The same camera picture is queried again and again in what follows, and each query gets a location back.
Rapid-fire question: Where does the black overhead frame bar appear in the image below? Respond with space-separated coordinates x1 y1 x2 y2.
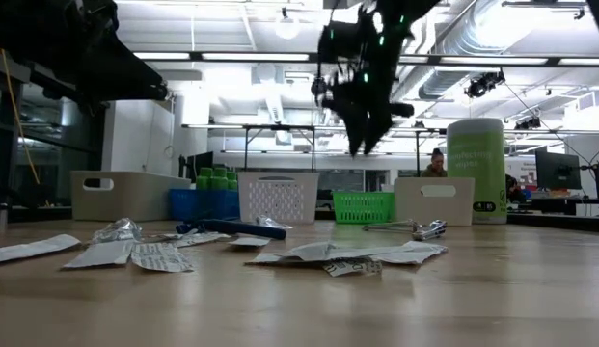
134 49 599 68

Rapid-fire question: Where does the round ring ceiling lamp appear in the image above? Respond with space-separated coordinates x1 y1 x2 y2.
273 7 302 40

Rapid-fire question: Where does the disinfecting wipes canister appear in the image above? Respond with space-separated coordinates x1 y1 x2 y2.
446 117 508 226

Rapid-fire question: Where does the black computer monitor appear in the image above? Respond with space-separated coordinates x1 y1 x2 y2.
177 150 215 183
535 150 583 191

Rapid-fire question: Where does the black ceiling spotlight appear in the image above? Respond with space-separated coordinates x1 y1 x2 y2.
463 69 506 100
310 75 329 97

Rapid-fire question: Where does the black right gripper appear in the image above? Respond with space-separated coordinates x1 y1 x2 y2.
321 26 415 156

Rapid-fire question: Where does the grey plastic handled bin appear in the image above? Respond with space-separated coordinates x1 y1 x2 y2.
69 170 192 223

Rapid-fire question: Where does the person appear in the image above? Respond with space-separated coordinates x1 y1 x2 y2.
504 173 527 204
421 147 449 178

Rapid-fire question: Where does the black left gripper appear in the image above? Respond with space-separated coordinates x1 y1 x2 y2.
0 0 169 102

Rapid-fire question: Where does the green perforated plastic basket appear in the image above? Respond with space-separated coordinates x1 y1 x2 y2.
332 190 397 225

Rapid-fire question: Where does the yellow extension cable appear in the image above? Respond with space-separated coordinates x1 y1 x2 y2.
0 45 41 187

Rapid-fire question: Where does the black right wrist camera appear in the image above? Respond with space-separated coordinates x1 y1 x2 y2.
317 21 362 65

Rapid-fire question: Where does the white perforated plastic basket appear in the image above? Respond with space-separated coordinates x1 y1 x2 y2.
236 171 320 224

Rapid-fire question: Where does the slim silver metal tool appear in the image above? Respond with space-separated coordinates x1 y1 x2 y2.
362 220 422 233

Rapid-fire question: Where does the white plastic handled bin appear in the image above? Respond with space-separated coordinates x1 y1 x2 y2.
394 176 476 227

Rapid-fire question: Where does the blue plastic bin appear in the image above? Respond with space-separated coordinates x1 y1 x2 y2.
169 187 241 223

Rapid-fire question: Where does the white bandage packet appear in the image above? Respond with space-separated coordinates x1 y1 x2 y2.
227 235 272 249
322 258 384 279
173 231 233 249
63 239 136 270
373 240 449 266
284 242 339 261
244 250 329 267
129 242 196 275
0 233 82 266

